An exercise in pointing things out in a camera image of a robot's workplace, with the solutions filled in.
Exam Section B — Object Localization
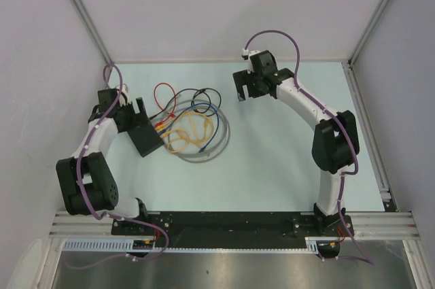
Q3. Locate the black network switch box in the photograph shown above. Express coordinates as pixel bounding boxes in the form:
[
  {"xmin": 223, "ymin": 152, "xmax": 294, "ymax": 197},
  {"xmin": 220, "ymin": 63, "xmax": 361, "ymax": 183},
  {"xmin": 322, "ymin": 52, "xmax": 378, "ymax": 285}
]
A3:
[{"xmin": 127, "ymin": 114, "xmax": 164, "ymax": 157}]

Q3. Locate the red ethernet cable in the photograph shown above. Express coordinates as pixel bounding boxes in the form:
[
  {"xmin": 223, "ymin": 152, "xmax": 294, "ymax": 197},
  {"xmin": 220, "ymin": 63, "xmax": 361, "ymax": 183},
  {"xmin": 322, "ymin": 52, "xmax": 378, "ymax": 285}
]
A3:
[{"xmin": 154, "ymin": 82, "xmax": 177, "ymax": 130}]

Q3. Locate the black ethernet cable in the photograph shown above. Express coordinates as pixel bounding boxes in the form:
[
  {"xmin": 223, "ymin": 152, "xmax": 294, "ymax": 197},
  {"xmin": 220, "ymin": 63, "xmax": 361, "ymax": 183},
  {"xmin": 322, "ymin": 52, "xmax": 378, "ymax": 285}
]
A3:
[{"xmin": 149, "ymin": 88, "xmax": 222, "ymax": 120}]

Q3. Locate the yellow ethernet cable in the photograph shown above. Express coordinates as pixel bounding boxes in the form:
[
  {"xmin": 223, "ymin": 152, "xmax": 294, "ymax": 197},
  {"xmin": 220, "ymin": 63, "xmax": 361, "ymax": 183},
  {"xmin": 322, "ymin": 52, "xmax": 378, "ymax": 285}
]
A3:
[{"xmin": 159, "ymin": 112, "xmax": 214, "ymax": 153}]

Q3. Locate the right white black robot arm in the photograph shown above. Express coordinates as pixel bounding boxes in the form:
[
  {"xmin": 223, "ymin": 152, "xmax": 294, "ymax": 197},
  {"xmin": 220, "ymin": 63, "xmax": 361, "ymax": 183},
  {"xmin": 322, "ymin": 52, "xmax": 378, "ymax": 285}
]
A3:
[{"xmin": 232, "ymin": 49, "xmax": 360, "ymax": 235}]

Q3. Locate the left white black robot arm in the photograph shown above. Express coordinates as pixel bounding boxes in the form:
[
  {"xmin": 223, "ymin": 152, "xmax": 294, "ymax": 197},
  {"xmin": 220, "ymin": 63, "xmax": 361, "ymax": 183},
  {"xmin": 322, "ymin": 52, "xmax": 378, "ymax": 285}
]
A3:
[{"xmin": 56, "ymin": 85, "xmax": 152, "ymax": 235}]

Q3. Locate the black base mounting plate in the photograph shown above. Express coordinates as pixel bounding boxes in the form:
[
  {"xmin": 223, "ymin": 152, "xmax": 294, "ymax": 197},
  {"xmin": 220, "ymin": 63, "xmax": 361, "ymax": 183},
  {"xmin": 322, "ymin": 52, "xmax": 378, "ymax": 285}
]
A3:
[{"xmin": 111, "ymin": 210, "xmax": 355, "ymax": 258}]

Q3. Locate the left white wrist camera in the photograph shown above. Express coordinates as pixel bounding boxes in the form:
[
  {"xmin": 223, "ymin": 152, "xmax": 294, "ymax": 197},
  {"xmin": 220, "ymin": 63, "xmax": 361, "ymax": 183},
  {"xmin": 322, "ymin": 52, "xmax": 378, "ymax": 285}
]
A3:
[{"xmin": 116, "ymin": 84, "xmax": 131, "ymax": 106}]

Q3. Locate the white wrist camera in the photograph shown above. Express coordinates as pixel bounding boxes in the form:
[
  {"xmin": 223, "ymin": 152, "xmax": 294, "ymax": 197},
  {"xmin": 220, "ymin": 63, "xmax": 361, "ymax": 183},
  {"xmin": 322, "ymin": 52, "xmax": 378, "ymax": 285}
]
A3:
[
  {"xmin": 241, "ymin": 49, "xmax": 260, "ymax": 69},
  {"xmin": 116, "ymin": 84, "xmax": 131, "ymax": 106}
]

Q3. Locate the blue ethernet cable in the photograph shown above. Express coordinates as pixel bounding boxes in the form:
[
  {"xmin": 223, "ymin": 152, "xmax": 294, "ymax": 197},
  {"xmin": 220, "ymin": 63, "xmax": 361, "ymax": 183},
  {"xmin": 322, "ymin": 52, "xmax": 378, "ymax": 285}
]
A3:
[{"xmin": 159, "ymin": 101, "xmax": 220, "ymax": 153}]

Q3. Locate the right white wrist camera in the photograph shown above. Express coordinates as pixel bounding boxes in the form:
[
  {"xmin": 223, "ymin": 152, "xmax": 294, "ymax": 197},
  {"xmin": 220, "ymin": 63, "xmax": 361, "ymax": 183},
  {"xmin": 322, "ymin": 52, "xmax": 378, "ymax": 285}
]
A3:
[{"xmin": 241, "ymin": 49, "xmax": 260, "ymax": 69}]

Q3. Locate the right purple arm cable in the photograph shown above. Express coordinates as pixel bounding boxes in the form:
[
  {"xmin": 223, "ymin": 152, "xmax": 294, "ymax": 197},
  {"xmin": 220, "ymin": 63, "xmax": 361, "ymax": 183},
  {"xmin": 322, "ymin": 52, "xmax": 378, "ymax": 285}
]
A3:
[{"xmin": 244, "ymin": 31, "xmax": 375, "ymax": 266}]

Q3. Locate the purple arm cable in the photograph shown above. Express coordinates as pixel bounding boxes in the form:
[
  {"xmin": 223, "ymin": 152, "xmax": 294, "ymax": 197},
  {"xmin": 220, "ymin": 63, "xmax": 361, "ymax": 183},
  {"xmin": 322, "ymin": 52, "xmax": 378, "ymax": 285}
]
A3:
[
  {"xmin": 63, "ymin": 63, "xmax": 170, "ymax": 270},
  {"xmin": 244, "ymin": 31, "xmax": 375, "ymax": 266}
]

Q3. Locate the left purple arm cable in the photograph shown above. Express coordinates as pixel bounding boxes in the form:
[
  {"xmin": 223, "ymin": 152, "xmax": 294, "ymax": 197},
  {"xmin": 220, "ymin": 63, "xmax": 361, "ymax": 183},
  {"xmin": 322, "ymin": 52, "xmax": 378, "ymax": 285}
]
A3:
[{"xmin": 63, "ymin": 63, "xmax": 170, "ymax": 270}]

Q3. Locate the left aluminium corner post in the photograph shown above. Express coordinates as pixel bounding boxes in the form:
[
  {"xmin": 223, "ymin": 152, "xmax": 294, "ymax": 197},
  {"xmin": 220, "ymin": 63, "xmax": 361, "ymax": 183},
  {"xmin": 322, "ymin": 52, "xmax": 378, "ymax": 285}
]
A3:
[{"xmin": 70, "ymin": 0, "xmax": 112, "ymax": 63}]

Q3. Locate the aluminium corner post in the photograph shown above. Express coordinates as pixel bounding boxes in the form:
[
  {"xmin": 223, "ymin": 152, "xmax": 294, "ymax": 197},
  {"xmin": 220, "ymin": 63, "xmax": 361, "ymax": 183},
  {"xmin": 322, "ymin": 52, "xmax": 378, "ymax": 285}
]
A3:
[
  {"xmin": 70, "ymin": 0, "xmax": 112, "ymax": 63},
  {"xmin": 347, "ymin": 0, "xmax": 391, "ymax": 66}
]

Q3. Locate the grey slotted cable duct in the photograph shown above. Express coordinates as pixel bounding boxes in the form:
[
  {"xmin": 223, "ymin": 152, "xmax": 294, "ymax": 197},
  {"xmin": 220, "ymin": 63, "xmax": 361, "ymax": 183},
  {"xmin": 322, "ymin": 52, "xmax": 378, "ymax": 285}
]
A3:
[{"xmin": 63, "ymin": 238, "xmax": 318, "ymax": 254}]

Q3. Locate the right aluminium side rail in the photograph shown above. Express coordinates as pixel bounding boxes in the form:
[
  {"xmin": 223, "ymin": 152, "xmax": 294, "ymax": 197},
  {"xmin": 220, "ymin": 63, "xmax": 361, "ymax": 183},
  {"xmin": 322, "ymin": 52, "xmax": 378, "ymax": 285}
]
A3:
[{"xmin": 341, "ymin": 61, "xmax": 398, "ymax": 212}]

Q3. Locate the right aluminium corner post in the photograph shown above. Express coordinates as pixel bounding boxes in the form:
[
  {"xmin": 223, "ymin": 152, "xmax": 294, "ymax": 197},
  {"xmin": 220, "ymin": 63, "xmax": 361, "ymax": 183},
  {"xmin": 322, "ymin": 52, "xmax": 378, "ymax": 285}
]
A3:
[{"xmin": 347, "ymin": 0, "xmax": 391, "ymax": 66}]

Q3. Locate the aluminium front frame rail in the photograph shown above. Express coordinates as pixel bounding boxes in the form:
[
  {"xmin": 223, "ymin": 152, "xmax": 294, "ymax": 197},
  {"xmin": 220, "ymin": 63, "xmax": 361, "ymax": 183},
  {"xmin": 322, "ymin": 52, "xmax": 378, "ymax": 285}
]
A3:
[{"xmin": 49, "ymin": 211, "xmax": 419, "ymax": 239}]

